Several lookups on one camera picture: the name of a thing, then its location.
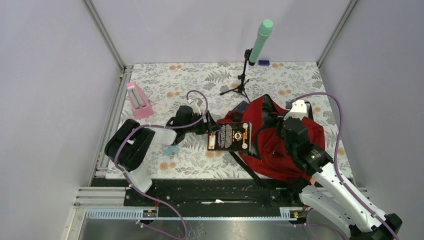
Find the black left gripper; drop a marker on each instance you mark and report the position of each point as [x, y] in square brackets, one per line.
[211, 127]

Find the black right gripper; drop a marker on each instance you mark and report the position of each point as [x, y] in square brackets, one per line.
[280, 123]

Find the black card game box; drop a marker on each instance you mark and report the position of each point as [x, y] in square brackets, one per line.
[231, 137]

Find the blue paperback book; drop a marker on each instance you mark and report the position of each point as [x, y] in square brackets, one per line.
[241, 106]

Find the red student backpack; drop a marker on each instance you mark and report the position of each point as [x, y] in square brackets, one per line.
[267, 155]

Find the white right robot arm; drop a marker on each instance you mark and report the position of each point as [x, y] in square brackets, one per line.
[347, 207]

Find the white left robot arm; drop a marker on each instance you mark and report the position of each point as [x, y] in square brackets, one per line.
[128, 147]

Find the pink metronome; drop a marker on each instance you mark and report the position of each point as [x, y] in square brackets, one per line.
[140, 103]

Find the small blue block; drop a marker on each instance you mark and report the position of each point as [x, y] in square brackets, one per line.
[263, 62]

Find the black mini tripod stand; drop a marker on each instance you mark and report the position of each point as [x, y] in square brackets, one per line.
[241, 88]

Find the mint green microphone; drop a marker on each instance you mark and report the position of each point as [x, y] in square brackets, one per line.
[264, 32]

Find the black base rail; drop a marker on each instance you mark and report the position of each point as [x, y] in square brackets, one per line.
[211, 198]

